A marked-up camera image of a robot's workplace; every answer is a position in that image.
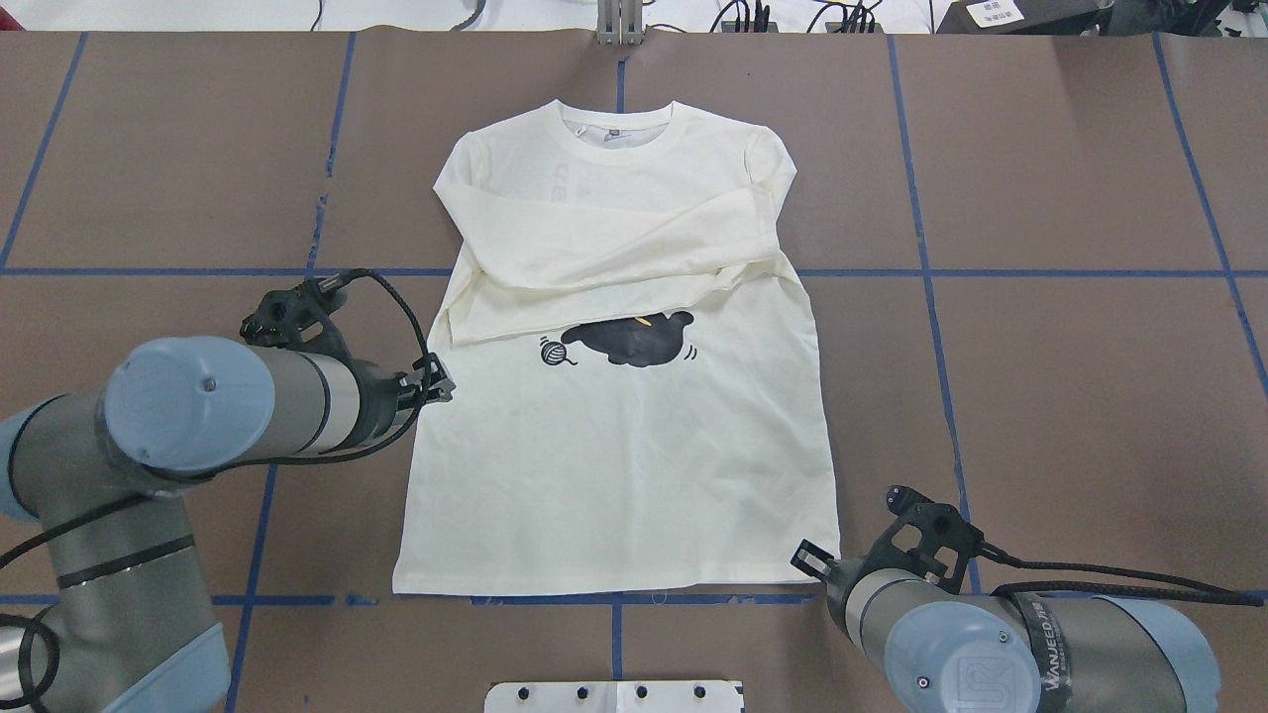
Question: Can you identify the white pillar base plate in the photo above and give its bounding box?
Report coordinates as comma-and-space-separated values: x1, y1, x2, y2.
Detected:
483, 677, 747, 712

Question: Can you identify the aluminium frame post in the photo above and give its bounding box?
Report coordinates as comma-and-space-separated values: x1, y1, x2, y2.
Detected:
596, 0, 645, 46

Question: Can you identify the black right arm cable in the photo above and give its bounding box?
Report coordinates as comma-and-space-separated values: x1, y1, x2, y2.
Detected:
976, 543, 1264, 606

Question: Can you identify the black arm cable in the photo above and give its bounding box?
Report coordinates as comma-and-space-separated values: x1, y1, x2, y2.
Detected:
0, 266, 437, 713
976, 543, 1264, 606

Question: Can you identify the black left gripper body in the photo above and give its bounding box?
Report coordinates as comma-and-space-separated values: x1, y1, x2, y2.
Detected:
396, 368, 431, 412

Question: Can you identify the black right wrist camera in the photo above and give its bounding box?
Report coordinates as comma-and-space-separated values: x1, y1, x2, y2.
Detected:
866, 483, 987, 595

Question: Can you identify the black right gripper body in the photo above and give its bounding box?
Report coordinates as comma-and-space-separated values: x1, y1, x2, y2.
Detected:
820, 559, 855, 605

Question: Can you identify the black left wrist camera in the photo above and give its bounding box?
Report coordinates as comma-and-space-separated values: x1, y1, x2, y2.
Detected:
238, 275, 353, 362

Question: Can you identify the black power adapter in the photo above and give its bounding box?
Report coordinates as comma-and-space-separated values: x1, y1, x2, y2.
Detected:
935, 1, 1115, 37

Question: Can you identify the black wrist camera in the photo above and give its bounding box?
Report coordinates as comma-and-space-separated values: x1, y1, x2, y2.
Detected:
866, 483, 987, 595
238, 275, 353, 362

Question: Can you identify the cream long-sleeve cat shirt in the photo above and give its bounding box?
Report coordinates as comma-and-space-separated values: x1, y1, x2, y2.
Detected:
392, 101, 841, 598

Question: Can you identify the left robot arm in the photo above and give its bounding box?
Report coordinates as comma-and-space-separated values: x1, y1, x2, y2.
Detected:
3, 337, 454, 712

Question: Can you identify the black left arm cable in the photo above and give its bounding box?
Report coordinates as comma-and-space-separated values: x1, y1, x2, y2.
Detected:
0, 266, 437, 713

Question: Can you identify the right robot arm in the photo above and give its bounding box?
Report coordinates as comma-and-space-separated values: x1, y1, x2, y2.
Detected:
791, 540, 1222, 712

